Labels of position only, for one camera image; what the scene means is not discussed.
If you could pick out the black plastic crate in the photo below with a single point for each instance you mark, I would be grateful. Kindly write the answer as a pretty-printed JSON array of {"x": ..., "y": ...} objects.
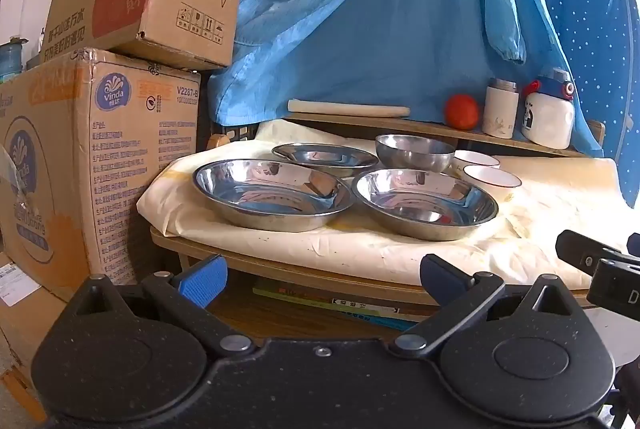
[{"x": 235, "y": 131}]

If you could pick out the cream table cloth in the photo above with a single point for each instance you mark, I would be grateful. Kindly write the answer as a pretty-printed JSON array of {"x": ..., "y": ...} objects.
[{"x": 380, "y": 254}]

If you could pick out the stainless steel plate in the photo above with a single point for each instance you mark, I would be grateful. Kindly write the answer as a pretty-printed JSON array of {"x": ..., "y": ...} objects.
[
  {"x": 425, "y": 206},
  {"x": 272, "y": 196},
  {"x": 325, "y": 156}
]

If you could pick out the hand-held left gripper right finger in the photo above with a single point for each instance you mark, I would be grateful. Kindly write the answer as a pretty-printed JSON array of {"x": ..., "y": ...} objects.
[{"x": 442, "y": 281}]

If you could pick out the large cardboard box blue logo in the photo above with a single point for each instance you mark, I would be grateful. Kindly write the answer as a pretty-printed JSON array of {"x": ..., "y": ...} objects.
[{"x": 100, "y": 159}]

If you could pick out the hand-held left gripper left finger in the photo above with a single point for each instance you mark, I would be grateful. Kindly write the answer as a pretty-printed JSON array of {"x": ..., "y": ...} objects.
[{"x": 202, "y": 281}]

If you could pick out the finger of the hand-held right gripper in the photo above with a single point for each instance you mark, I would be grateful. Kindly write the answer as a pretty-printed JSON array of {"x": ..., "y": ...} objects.
[
  {"x": 585, "y": 249},
  {"x": 635, "y": 244}
]

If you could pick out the white thermos cup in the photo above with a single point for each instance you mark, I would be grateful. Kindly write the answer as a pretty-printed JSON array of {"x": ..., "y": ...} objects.
[{"x": 499, "y": 111}]

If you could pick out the blue polka dot fabric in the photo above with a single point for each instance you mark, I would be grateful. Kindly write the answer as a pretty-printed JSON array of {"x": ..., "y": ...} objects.
[{"x": 590, "y": 9}]

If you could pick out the white bowl with red rim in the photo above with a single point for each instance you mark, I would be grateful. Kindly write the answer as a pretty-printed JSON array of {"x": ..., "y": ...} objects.
[
  {"x": 477, "y": 157},
  {"x": 492, "y": 179}
]

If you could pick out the blue book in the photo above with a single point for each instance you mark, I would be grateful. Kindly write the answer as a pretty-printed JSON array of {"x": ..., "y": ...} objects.
[{"x": 395, "y": 320}]

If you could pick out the blue plastic container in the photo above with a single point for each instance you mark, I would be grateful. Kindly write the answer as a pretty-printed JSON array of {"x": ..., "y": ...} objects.
[{"x": 10, "y": 59}]

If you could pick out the white bottle with blue lid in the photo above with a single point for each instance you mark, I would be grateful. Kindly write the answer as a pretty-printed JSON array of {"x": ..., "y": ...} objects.
[{"x": 547, "y": 119}]

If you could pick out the wooden shelf board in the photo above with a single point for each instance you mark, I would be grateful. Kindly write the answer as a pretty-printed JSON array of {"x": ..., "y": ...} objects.
[{"x": 380, "y": 124}]

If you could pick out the wooden table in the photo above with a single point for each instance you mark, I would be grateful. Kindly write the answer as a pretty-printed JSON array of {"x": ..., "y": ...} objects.
[{"x": 280, "y": 271}]

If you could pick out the light blue cloth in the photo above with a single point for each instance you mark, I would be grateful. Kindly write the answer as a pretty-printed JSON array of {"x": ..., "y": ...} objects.
[{"x": 380, "y": 19}]

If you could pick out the cardboard box with paper label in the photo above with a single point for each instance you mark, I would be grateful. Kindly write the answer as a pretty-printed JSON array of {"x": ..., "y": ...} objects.
[{"x": 25, "y": 334}]

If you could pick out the stainless steel bowl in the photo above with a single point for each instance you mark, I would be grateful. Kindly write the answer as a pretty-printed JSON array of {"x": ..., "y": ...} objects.
[{"x": 412, "y": 154}]

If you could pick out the wooden rolling pin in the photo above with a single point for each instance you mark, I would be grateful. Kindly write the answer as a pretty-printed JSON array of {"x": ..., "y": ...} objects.
[{"x": 350, "y": 108}]

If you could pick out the red tomato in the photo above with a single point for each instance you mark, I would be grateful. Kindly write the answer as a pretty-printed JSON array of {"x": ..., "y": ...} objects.
[{"x": 461, "y": 111}]

